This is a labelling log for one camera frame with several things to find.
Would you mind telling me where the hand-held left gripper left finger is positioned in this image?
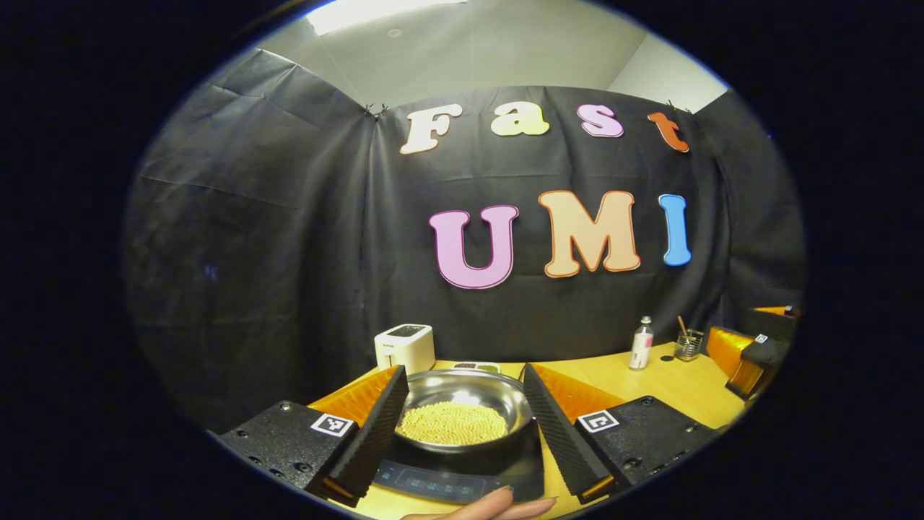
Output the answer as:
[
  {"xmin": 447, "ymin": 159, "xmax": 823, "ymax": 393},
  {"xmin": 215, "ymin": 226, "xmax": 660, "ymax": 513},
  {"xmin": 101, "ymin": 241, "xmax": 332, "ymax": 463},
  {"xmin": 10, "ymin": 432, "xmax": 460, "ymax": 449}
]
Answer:
[{"xmin": 219, "ymin": 365, "xmax": 410, "ymax": 506}]

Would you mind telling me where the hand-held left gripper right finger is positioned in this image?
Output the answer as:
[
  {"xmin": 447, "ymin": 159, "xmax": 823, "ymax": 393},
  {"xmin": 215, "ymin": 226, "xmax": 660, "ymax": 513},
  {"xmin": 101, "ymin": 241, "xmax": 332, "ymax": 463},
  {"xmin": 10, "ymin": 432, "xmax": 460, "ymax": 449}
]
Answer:
[{"xmin": 523, "ymin": 363, "xmax": 721, "ymax": 505}]

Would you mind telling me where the pile of yellow soybeans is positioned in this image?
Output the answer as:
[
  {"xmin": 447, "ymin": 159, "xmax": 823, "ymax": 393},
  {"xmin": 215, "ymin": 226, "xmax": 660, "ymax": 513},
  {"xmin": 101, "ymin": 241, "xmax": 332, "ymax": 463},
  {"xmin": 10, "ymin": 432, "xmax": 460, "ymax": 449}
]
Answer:
[{"xmin": 396, "ymin": 402, "xmax": 509, "ymax": 446}]

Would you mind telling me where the black induction cooktop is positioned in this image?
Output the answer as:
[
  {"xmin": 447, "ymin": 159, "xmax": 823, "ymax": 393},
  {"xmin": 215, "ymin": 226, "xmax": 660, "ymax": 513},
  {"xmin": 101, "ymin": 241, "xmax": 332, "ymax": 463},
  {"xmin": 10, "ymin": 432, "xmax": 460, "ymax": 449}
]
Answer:
[{"xmin": 372, "ymin": 419, "xmax": 546, "ymax": 505}]

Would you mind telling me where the stainless steel pot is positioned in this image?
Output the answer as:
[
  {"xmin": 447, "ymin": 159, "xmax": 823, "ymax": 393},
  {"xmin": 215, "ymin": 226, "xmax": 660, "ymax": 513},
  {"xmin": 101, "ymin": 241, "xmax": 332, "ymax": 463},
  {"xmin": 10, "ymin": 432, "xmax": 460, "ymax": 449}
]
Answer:
[{"xmin": 396, "ymin": 369, "xmax": 535, "ymax": 454}]

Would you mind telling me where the glass jar with sticks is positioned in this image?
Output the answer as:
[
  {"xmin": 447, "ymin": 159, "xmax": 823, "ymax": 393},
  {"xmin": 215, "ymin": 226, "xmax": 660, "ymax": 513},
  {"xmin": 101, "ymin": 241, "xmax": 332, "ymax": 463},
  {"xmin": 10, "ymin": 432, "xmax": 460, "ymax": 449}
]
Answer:
[{"xmin": 674, "ymin": 315, "xmax": 705, "ymax": 362}]

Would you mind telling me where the clear bottle with pink label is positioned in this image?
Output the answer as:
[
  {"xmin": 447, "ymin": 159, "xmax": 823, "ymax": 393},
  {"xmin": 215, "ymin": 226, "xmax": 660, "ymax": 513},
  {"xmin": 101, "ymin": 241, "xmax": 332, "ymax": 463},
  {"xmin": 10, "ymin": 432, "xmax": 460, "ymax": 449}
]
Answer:
[{"xmin": 628, "ymin": 316, "xmax": 655, "ymax": 371}]

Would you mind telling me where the white toaster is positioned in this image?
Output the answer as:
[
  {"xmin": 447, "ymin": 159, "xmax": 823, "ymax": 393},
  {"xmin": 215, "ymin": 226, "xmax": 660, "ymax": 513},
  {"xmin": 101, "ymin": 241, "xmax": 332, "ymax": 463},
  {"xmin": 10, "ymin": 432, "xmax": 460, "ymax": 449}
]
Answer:
[{"xmin": 374, "ymin": 324, "xmax": 436, "ymax": 375}]

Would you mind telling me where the black backdrop cloth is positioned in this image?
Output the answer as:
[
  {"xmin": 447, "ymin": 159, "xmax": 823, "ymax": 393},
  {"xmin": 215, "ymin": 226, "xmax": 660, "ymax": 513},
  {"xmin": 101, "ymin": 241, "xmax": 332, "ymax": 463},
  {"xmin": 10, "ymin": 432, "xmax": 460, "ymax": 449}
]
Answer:
[{"xmin": 123, "ymin": 47, "xmax": 806, "ymax": 434}]

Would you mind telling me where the ceiling light panel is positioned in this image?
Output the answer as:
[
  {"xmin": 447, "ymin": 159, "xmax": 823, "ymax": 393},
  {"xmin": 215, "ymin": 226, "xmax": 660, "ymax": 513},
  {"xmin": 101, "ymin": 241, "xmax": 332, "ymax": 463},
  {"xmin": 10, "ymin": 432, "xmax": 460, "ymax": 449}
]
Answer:
[{"xmin": 307, "ymin": 0, "xmax": 470, "ymax": 35}]

